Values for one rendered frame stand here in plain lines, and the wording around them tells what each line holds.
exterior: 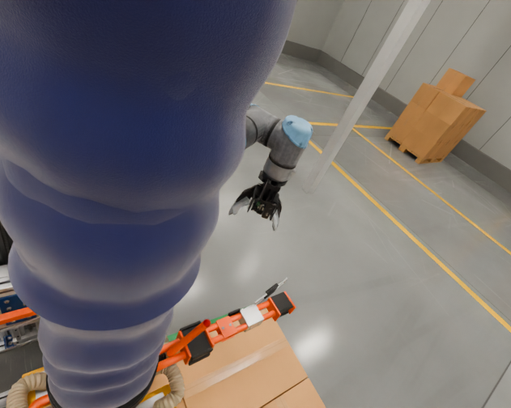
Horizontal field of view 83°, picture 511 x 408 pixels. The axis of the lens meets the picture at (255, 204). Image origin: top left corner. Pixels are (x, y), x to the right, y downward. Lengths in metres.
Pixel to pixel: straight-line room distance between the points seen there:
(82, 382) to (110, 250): 0.36
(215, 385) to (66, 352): 1.07
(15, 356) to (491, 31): 10.27
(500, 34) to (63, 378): 10.00
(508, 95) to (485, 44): 1.43
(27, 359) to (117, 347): 1.44
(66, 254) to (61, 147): 0.11
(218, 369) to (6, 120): 1.42
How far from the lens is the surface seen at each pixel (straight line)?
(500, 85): 9.74
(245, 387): 1.56
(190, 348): 0.97
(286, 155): 0.70
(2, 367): 1.93
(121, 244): 0.28
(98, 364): 0.52
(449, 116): 7.08
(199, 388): 1.51
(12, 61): 0.23
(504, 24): 10.06
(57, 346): 0.53
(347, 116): 3.47
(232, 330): 1.03
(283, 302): 1.15
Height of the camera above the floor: 1.96
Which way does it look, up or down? 37 degrees down
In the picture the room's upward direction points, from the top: 25 degrees clockwise
